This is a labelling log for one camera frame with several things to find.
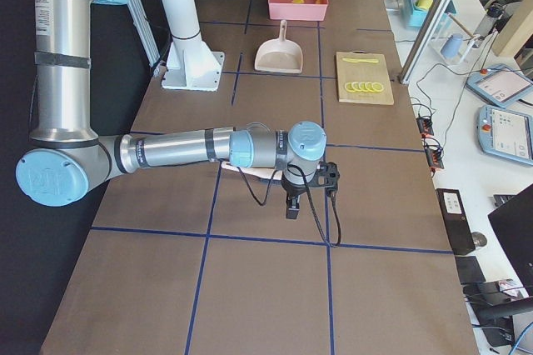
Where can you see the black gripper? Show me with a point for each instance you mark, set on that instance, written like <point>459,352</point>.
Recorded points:
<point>291,191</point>

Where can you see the beige plastic dustpan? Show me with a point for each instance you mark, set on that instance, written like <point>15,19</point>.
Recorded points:
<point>279,55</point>

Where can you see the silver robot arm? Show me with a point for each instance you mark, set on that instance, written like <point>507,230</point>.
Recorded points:
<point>69,159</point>

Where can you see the pink plastic bin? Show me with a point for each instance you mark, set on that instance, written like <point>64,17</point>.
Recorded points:
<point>298,10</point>

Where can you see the lemon slice one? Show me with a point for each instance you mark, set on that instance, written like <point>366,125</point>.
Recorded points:
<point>349,88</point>

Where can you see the lemon slice three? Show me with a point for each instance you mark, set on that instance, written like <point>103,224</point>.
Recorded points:
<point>363,86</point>

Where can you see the lemon slice four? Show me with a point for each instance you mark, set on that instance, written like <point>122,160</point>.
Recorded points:
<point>370,87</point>

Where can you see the wooden cutting board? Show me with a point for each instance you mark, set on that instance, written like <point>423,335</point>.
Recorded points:
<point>363,72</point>

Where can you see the lemon slice five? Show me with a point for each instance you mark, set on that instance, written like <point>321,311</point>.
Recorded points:
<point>377,87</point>

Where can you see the yellow-green plastic knife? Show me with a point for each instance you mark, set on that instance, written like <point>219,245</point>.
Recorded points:
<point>360,60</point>

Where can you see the black box with label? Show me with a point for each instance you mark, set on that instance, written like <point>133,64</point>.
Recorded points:
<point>454,217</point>

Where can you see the lower teach pendant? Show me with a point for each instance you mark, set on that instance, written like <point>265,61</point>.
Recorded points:
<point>505,133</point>

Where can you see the teach pendant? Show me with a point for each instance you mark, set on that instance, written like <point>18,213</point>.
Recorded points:
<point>505,133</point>
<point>499,85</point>

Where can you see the upper teach pendant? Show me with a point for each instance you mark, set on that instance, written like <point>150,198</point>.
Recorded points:
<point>499,85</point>

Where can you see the yellow cup in box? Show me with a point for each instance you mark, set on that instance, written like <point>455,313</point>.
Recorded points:
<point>424,5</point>

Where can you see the light blue storage box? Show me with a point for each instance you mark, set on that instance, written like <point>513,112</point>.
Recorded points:
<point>414,12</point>

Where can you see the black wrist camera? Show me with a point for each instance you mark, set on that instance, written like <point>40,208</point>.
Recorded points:
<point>326,176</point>

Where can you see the white central pedestal column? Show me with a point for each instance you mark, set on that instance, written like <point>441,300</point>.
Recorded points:
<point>191,64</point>

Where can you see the aluminium frame post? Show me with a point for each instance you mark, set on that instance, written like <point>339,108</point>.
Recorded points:
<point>422,39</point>

